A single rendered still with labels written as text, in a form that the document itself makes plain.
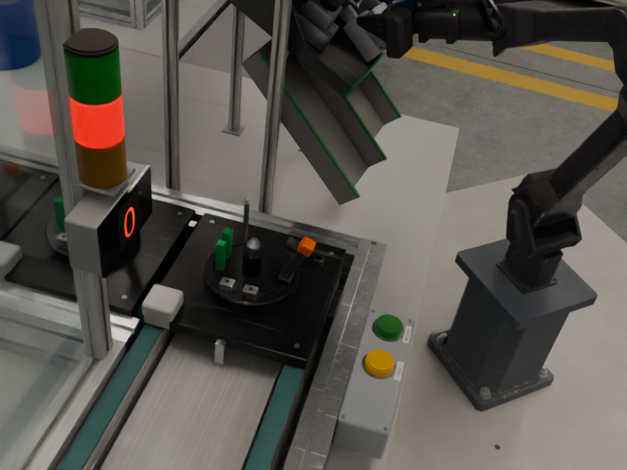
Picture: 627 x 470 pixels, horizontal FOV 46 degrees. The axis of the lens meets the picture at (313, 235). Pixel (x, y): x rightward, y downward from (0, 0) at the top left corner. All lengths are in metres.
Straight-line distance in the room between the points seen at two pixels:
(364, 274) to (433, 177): 0.45
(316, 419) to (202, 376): 0.18
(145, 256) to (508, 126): 2.62
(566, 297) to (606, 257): 0.45
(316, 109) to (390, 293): 0.34
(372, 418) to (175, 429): 0.26
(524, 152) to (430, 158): 1.80
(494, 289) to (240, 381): 0.37
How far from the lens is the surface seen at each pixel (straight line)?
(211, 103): 1.70
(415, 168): 1.57
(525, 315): 1.02
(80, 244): 0.80
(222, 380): 1.05
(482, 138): 3.41
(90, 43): 0.72
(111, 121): 0.75
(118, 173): 0.79
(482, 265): 1.07
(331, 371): 1.02
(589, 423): 1.21
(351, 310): 1.10
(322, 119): 1.27
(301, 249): 1.02
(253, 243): 1.04
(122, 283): 1.10
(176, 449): 0.98
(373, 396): 1.00
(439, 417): 1.13
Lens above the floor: 1.75
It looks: 41 degrees down
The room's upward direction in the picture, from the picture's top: 9 degrees clockwise
